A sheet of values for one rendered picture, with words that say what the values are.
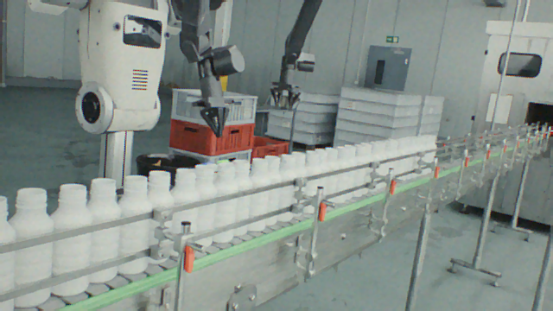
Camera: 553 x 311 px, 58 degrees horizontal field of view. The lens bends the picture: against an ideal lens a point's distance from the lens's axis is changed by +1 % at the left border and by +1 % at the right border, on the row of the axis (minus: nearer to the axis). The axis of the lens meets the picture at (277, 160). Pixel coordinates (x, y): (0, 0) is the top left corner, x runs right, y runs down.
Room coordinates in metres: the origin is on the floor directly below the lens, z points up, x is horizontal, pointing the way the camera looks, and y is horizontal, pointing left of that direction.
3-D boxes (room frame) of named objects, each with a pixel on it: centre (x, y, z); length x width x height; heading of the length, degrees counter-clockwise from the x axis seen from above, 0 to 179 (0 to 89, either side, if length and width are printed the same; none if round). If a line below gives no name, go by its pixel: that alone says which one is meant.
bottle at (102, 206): (0.78, 0.27, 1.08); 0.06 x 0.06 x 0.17
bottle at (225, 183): (1.02, 0.10, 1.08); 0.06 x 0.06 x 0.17
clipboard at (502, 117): (5.35, -2.25, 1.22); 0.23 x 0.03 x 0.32; 57
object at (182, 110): (3.92, 0.53, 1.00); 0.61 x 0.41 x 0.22; 154
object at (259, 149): (4.56, 0.23, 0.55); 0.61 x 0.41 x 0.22; 149
